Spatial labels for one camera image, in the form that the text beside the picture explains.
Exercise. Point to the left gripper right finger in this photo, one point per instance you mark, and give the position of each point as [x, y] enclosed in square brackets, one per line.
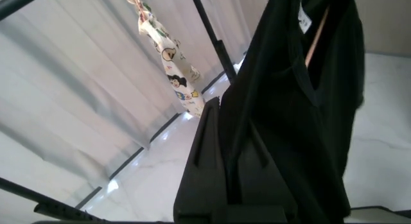
[263, 185]

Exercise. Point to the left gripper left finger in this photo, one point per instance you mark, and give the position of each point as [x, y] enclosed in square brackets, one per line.
[202, 172]

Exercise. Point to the black garment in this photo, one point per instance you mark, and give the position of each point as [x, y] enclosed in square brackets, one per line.
[289, 105]

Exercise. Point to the cream printed garment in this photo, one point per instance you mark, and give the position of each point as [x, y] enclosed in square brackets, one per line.
[173, 66]

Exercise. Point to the pink clothes hanger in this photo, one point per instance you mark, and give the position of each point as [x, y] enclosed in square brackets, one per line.
[138, 4]
[316, 38]

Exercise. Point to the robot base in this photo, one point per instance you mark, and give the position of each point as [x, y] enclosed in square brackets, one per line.
[379, 214]

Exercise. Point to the black clothes rack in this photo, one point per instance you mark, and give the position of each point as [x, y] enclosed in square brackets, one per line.
[212, 34]

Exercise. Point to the white curtain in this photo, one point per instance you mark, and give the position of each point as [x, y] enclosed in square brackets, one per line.
[96, 73]

